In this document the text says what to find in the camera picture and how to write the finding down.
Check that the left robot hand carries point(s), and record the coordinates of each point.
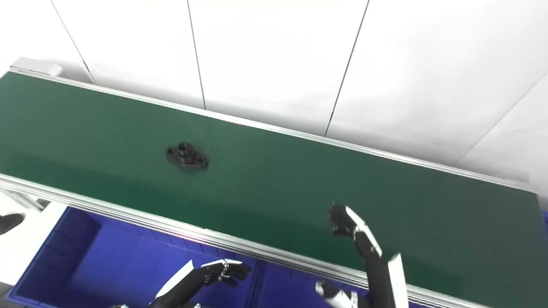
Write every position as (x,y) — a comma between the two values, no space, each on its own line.
(184,286)

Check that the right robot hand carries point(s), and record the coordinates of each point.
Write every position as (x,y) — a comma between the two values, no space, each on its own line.
(379,282)

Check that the black flange part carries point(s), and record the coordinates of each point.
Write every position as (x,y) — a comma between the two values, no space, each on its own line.
(186,157)

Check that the blue plastic bin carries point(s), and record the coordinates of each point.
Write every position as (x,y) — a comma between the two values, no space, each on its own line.
(98,265)
(291,291)
(545,216)

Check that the green conveyor belt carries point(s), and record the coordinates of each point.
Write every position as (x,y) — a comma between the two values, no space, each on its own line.
(274,184)
(128,217)

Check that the aluminium conveyor leg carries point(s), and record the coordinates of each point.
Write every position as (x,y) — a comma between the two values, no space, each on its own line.
(23,199)

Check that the grey conveyor end housing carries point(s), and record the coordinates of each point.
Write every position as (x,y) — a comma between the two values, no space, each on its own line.
(36,67)

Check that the black rounded object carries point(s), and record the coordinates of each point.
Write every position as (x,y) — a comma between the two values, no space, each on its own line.
(9,222)

